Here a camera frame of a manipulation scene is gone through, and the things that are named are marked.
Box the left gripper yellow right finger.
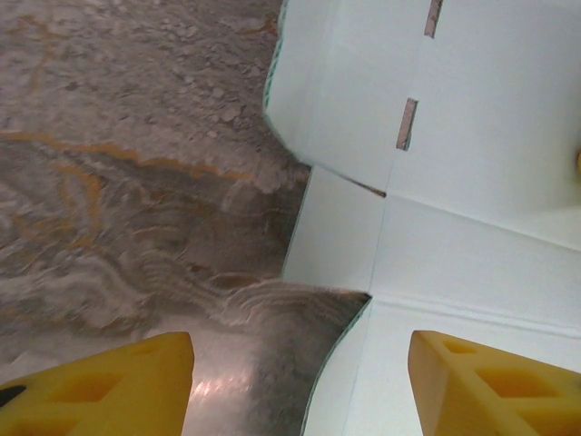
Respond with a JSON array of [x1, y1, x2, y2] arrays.
[[407, 330, 581, 436]]

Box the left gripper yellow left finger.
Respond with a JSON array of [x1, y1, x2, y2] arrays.
[[0, 331, 196, 436]]

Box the light teal paper box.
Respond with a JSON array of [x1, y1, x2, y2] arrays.
[[261, 0, 581, 436]]

